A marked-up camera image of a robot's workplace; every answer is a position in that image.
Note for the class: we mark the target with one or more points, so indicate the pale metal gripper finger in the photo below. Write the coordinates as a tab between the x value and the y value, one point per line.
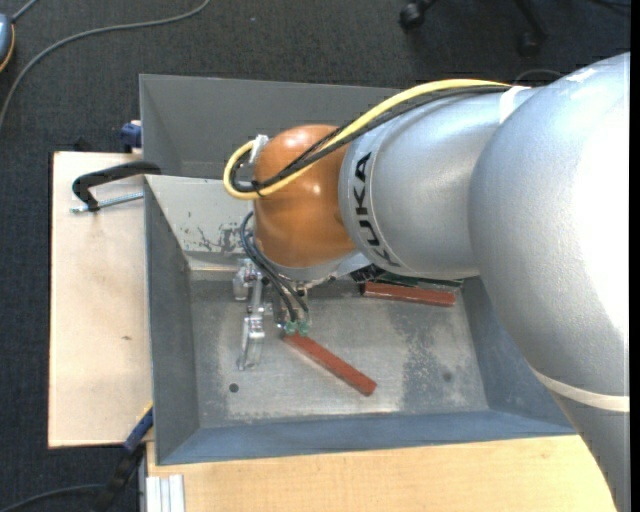
243	345
256	345

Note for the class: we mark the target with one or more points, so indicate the grey metal bin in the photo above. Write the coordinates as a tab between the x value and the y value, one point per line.
310	400

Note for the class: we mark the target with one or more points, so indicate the red-brown flat block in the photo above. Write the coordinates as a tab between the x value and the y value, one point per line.
410	294
332	364

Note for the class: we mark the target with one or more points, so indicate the pale wood flat board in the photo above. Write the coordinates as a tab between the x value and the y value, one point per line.
100	310

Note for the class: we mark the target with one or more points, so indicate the dark green flat block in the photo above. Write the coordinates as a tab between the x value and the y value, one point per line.
425	281

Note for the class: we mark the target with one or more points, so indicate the black cylinder on white bracket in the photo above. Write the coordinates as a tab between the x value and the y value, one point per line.
364	276

